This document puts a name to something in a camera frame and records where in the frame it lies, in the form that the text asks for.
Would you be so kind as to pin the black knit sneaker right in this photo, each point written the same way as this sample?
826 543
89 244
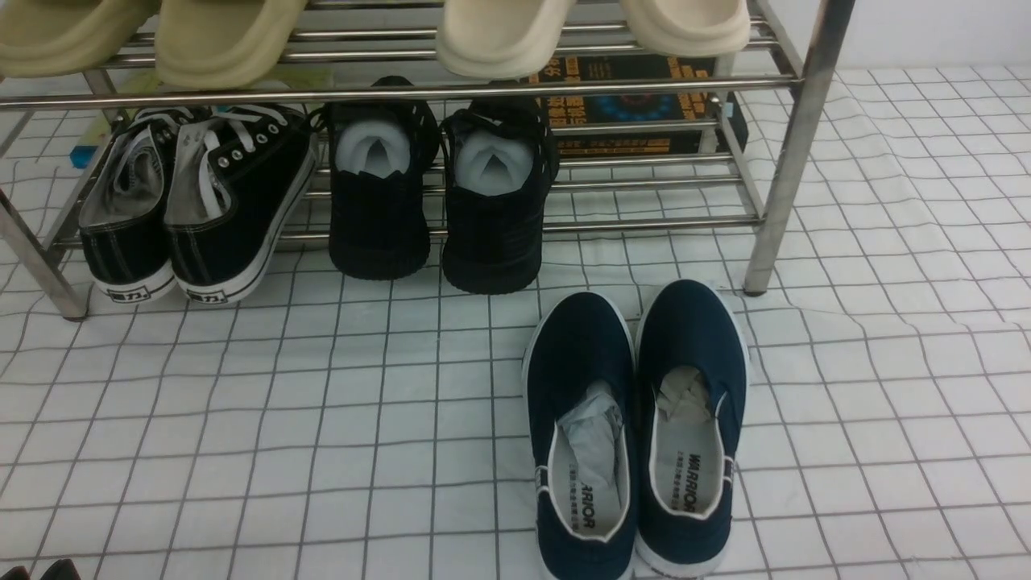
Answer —
502 161

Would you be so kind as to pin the cream slipper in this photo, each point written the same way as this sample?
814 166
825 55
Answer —
689 28
498 40

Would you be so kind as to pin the black box with orange print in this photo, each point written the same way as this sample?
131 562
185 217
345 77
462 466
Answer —
636 105

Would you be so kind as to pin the black canvas sneaker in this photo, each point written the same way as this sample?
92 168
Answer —
237 178
121 220

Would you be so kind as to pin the olive green slipper left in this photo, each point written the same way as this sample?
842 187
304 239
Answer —
55 38

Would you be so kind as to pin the black canvas sneaker left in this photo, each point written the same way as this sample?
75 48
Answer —
121 220

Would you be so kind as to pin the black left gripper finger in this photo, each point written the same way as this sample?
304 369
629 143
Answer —
17 573

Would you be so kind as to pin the silver metal shoe rack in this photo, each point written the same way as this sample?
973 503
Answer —
808 82

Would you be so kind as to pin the white grid tablecloth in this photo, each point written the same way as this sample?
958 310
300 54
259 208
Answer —
330 428

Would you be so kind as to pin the black knit sneaker left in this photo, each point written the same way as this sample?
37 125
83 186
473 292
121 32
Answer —
379 153

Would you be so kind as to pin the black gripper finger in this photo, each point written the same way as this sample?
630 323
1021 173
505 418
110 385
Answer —
63 569

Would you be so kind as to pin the olive green slipper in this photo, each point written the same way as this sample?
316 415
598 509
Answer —
55 38
221 44

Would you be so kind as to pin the black canvas sneaker right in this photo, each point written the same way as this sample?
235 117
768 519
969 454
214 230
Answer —
237 178

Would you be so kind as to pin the cream slipper right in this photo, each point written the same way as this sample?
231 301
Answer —
689 28

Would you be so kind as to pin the navy slip-on shoe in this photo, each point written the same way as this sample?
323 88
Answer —
692 375
579 379

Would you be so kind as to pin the olive green slipper right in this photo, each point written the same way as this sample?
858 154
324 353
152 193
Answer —
221 44

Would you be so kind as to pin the cream slipper left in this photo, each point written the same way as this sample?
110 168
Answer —
498 40

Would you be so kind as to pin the black knit sneaker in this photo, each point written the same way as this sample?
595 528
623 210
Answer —
379 153
502 161

